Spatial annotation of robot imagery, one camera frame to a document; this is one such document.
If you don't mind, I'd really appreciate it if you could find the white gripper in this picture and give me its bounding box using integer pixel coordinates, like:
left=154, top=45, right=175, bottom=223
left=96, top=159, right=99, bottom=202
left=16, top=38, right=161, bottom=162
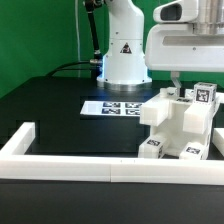
left=145, top=24, right=224, bottom=97

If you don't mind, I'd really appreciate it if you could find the white tagged cube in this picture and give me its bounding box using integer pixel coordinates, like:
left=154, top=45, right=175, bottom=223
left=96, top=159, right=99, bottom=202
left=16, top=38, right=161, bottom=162
left=193, top=82, right=217, bottom=105

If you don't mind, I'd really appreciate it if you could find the white chair back part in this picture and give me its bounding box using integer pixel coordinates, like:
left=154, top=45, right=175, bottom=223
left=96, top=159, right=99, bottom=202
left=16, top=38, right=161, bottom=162
left=140, top=87, right=224, bottom=134

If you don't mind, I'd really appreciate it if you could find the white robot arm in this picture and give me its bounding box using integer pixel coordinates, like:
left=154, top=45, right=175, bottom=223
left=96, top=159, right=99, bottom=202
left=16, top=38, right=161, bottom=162
left=97, top=0, right=224, bottom=91

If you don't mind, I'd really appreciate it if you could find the white marker sheet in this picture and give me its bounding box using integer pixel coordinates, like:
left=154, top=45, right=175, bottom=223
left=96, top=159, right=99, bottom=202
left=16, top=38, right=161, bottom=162
left=80, top=101, right=142, bottom=117

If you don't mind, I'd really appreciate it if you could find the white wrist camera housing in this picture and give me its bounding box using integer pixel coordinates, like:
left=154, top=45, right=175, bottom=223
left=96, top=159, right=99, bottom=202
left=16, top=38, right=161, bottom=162
left=153, top=0, right=199, bottom=23

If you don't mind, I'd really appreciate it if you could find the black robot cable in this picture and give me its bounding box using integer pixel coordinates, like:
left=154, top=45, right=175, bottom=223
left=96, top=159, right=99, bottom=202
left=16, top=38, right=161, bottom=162
left=46, top=0, right=105, bottom=78

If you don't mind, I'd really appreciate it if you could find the white U-shaped obstacle frame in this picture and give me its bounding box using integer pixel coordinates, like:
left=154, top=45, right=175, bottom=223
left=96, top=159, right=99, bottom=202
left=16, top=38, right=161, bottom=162
left=0, top=122, right=224, bottom=185

